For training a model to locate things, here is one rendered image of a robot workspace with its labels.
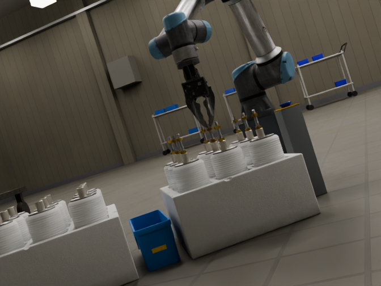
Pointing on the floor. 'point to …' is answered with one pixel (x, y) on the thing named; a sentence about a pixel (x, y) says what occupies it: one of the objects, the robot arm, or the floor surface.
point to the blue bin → (155, 239)
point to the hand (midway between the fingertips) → (207, 123)
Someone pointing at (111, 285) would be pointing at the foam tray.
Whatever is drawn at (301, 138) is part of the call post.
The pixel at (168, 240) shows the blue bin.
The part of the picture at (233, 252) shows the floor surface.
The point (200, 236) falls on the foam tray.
